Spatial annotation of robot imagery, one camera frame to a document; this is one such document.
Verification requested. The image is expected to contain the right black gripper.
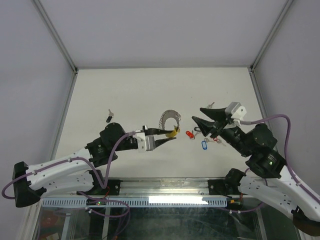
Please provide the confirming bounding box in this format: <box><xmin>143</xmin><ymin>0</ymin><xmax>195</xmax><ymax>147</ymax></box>
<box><xmin>190</xmin><ymin>107</ymin><xmax>252</xmax><ymax>158</ymax></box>

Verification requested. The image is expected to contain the red tag key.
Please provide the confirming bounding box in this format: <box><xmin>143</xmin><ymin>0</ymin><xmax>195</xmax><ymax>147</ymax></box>
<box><xmin>185</xmin><ymin>130</ymin><xmax>198</xmax><ymax>140</ymax></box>
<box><xmin>213</xmin><ymin>137</ymin><xmax>226</xmax><ymax>147</ymax></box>

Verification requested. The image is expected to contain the keyring with yellow handle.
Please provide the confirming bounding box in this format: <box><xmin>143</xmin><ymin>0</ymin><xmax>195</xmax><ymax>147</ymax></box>
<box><xmin>158</xmin><ymin>109</ymin><xmax>181</xmax><ymax>138</ymax></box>

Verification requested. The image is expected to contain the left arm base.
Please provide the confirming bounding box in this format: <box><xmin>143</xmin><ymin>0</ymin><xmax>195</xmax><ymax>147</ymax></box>
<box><xmin>77</xmin><ymin>170</ymin><xmax>122</xmax><ymax>196</ymax></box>

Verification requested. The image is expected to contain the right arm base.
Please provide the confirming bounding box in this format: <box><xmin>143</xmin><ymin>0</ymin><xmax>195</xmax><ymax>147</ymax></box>
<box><xmin>207</xmin><ymin>168</ymin><xmax>246</xmax><ymax>198</ymax></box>

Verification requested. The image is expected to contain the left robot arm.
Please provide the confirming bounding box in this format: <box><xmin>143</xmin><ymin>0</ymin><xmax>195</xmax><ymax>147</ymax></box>
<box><xmin>12</xmin><ymin>122</ymin><xmax>175</xmax><ymax>208</ymax></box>

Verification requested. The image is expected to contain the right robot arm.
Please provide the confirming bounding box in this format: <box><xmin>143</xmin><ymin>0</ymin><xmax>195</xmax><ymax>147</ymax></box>
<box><xmin>192</xmin><ymin>102</ymin><xmax>320</xmax><ymax>237</ymax></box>

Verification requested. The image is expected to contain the light green tag key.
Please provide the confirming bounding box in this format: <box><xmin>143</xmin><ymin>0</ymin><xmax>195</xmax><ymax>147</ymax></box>
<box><xmin>206</xmin><ymin>102</ymin><xmax>215</xmax><ymax>109</ymax></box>

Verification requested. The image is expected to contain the blue tag key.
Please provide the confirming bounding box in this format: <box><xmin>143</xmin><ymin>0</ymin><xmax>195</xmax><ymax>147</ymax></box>
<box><xmin>201</xmin><ymin>138</ymin><xmax>215</xmax><ymax>151</ymax></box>

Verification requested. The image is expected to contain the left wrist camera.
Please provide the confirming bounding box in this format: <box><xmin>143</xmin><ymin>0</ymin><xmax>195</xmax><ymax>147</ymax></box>
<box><xmin>133</xmin><ymin>128</ymin><xmax>156</xmax><ymax>153</ymax></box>

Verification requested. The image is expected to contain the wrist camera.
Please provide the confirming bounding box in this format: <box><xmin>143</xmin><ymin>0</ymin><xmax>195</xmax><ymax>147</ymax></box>
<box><xmin>224</xmin><ymin>102</ymin><xmax>247</xmax><ymax>127</ymax></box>
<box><xmin>133</xmin><ymin>128</ymin><xmax>156</xmax><ymax>153</ymax></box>

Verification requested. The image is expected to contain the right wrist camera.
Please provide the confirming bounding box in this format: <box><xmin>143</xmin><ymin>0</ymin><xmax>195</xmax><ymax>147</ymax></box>
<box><xmin>224</xmin><ymin>102</ymin><xmax>247</xmax><ymax>127</ymax></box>

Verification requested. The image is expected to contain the aluminium mounting rail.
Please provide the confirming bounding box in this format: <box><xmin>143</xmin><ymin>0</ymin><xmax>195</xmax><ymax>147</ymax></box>
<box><xmin>57</xmin><ymin>176</ymin><xmax>266</xmax><ymax>198</ymax></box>

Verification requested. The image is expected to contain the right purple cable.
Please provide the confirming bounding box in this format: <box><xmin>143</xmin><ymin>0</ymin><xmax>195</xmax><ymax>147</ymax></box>
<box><xmin>239</xmin><ymin>114</ymin><xmax>320</xmax><ymax>205</ymax></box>

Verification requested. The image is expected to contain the white slotted cable duct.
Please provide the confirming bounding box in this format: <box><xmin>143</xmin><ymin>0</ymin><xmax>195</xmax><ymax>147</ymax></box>
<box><xmin>41</xmin><ymin>196</ymin><xmax>228</xmax><ymax>208</ymax></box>

